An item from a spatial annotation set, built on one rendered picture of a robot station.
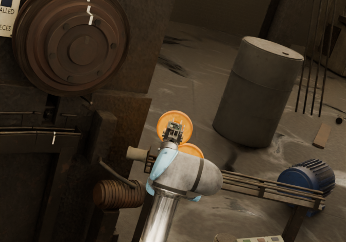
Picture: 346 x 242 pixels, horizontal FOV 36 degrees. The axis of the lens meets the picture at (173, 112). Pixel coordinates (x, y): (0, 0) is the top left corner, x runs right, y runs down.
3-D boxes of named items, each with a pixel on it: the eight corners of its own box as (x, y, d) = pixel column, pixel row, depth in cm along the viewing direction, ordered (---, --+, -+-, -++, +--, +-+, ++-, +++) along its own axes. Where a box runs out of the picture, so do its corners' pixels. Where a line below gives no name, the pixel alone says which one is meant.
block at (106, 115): (81, 154, 246) (93, 107, 238) (97, 154, 250) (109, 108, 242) (89, 166, 238) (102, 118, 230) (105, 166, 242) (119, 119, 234)
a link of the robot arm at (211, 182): (238, 165, 172) (201, 180, 219) (206, 155, 171) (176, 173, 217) (229, 200, 169) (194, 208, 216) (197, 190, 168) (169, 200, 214)
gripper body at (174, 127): (186, 124, 221) (181, 141, 211) (180, 140, 226) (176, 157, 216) (168, 119, 221) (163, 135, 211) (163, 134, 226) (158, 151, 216)
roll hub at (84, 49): (37, 75, 204) (52, 5, 194) (103, 82, 219) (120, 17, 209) (41, 81, 199) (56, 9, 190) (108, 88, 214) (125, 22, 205)
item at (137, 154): (127, 155, 241) (130, 143, 239) (146, 159, 241) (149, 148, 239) (125, 161, 236) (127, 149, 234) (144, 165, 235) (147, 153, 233)
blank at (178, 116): (161, 106, 232) (160, 108, 228) (195, 114, 231) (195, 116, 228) (154, 139, 236) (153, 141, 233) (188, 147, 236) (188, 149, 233)
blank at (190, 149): (162, 155, 238) (161, 157, 235) (189, 136, 234) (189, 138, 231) (183, 180, 241) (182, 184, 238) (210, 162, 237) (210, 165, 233)
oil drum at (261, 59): (200, 118, 512) (230, 30, 482) (247, 121, 544) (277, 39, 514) (234, 148, 466) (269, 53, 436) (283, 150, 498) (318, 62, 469)
